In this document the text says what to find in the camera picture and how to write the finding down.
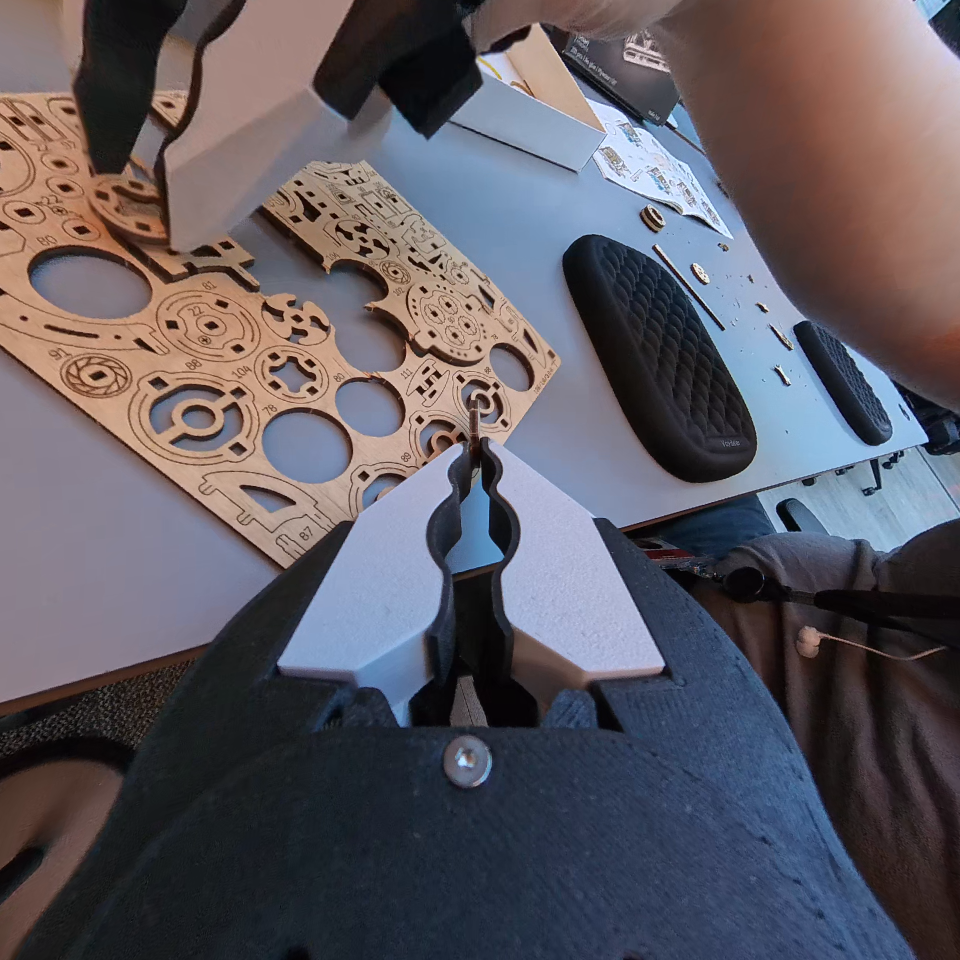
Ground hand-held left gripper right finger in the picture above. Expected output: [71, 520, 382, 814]
[478, 437, 669, 727]

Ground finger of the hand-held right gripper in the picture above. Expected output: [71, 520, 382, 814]
[153, 0, 395, 252]
[71, 0, 247, 177]

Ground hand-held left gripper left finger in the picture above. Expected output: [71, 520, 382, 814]
[277, 442, 477, 727]

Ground round wooden gear disc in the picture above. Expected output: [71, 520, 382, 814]
[84, 159, 172, 245]

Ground laser-cut wooden parts sheet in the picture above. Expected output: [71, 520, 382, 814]
[0, 90, 562, 571]

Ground person's right forearm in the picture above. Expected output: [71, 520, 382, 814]
[645, 0, 960, 414]

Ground person's right hand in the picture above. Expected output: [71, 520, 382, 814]
[463, 0, 676, 55]

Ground red flat card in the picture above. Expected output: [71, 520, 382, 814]
[637, 536, 721, 579]

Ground white cardboard box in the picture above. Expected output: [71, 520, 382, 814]
[448, 22, 609, 175]

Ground plain wooden board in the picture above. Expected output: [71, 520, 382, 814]
[516, 24, 599, 134]

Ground person's dark jeans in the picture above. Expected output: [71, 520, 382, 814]
[652, 496, 777, 560]

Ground black wooden model box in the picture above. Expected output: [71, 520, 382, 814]
[562, 26, 680, 125]

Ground black office chair base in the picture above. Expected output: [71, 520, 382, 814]
[776, 390, 960, 537]

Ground large black wrist rest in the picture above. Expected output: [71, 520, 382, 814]
[562, 234, 759, 485]

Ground printed instruction sheet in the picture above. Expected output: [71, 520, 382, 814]
[591, 101, 735, 240]

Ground person's brown shirt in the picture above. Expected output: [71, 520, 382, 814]
[697, 517, 960, 960]

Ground thin wooden stick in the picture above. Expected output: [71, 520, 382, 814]
[651, 242, 727, 333]

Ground small black wrist rest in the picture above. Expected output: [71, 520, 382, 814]
[793, 320, 895, 448]

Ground black strap with clip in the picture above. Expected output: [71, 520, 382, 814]
[716, 566, 960, 627]

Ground white drawstring end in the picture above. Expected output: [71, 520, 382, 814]
[795, 626, 950, 663]

